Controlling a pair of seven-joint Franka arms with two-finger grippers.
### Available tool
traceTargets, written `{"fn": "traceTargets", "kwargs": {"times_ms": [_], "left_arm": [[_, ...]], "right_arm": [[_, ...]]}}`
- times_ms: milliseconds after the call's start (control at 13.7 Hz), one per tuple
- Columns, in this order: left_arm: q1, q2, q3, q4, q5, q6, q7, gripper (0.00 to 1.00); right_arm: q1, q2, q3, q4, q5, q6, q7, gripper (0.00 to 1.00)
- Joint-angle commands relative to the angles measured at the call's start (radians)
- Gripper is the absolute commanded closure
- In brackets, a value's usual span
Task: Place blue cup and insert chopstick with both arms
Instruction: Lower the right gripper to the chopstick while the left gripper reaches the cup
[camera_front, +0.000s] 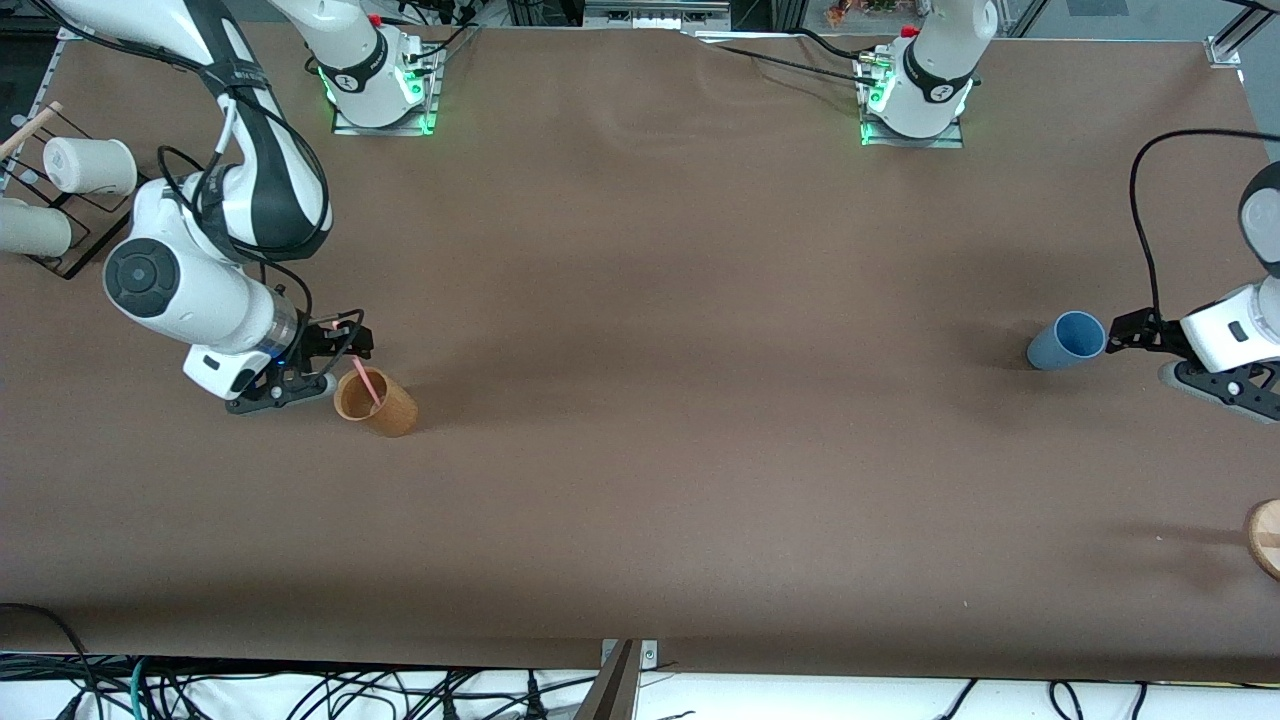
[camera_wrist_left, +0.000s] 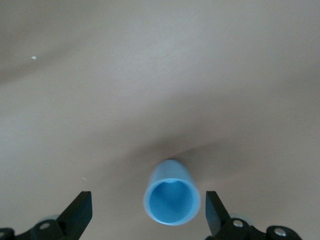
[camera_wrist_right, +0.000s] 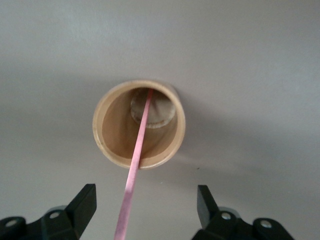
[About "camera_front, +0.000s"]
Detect pink chopstick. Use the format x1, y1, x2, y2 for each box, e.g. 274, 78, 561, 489
350, 356, 385, 412

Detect blue cup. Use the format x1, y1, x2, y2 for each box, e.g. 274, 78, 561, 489
1026, 310, 1107, 372

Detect brown wooden cup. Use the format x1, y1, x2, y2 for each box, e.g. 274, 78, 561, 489
333, 367, 419, 439

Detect white cup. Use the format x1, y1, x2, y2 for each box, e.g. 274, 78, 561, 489
43, 136, 139, 198
0, 198, 73, 257

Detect round wooden disc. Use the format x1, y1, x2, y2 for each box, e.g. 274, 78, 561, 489
1245, 499, 1280, 582

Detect wooden stick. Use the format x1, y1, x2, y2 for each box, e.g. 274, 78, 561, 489
0, 100, 64, 162

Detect black background box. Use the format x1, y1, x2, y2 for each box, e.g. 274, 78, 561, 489
508, 0, 586, 28

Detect colourful background objects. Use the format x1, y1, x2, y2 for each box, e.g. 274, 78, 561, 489
823, 0, 901, 29

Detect grey background device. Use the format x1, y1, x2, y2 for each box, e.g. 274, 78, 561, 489
583, 0, 733, 31

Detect black wire rack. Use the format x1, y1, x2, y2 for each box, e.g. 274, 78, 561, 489
0, 130, 162, 280

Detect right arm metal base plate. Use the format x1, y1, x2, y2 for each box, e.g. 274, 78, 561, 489
331, 45, 442, 137

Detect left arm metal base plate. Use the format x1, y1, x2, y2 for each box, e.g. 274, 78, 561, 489
858, 50, 967, 150

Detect black base connector cables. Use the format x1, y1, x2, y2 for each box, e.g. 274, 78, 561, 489
404, 20, 482, 77

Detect thick black floor cable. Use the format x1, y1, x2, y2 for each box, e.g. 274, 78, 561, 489
0, 603, 97, 720

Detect curved black table cable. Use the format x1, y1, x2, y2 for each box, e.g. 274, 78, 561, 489
795, 28, 881, 64

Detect straight black table cable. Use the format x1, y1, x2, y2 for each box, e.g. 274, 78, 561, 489
690, 40, 881, 101

